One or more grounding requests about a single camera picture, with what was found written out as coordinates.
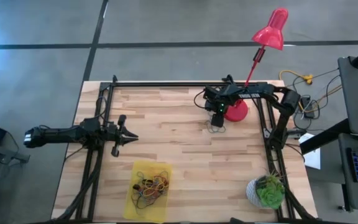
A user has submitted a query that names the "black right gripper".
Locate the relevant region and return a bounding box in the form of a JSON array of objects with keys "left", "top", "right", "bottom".
[{"left": 203, "top": 85, "right": 237, "bottom": 128}]

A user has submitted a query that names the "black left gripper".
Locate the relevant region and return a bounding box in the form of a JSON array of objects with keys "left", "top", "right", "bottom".
[{"left": 106, "top": 114, "right": 139, "bottom": 157}]

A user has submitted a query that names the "yellow rubber band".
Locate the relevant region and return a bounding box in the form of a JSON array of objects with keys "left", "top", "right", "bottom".
[
  {"left": 146, "top": 175, "right": 170, "bottom": 195},
  {"left": 141, "top": 183, "right": 167, "bottom": 198}
]

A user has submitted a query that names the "yellow translucent plastic bin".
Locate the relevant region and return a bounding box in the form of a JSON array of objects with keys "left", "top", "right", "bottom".
[{"left": 122, "top": 160, "right": 173, "bottom": 223}]

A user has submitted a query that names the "white pot with succulent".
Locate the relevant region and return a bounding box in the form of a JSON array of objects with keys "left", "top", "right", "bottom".
[{"left": 246, "top": 174, "right": 287, "bottom": 210}]

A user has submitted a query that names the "black power brick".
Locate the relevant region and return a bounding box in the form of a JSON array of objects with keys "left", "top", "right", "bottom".
[{"left": 300, "top": 96, "right": 316, "bottom": 119}]

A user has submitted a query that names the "white paper sheet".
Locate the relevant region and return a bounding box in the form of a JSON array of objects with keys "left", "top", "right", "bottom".
[{"left": 298, "top": 133, "right": 322, "bottom": 170}]

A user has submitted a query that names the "red desk lamp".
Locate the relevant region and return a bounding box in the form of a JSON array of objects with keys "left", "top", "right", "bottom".
[{"left": 223, "top": 7, "right": 290, "bottom": 123}]

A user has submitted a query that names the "black diagonal desk bar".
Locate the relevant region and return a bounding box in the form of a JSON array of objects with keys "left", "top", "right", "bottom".
[{"left": 299, "top": 119, "right": 352, "bottom": 156}]

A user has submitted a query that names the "grey metal stand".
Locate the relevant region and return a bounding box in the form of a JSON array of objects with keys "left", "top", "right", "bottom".
[{"left": 0, "top": 139, "right": 31, "bottom": 164}]

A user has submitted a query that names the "dark grey desk panel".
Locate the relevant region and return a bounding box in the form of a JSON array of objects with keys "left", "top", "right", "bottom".
[{"left": 337, "top": 55, "right": 358, "bottom": 139}]

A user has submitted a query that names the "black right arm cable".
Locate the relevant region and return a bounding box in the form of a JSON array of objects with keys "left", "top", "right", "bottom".
[{"left": 193, "top": 90, "right": 208, "bottom": 110}]

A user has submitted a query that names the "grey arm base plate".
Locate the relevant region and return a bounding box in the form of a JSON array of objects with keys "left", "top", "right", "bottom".
[{"left": 263, "top": 128, "right": 308, "bottom": 140}]

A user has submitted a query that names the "yellow cable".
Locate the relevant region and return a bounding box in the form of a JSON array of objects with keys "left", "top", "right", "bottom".
[{"left": 278, "top": 70, "right": 315, "bottom": 113}]

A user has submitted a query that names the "black floor cable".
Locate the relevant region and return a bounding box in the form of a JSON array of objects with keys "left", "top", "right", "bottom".
[{"left": 293, "top": 68, "right": 344, "bottom": 125}]

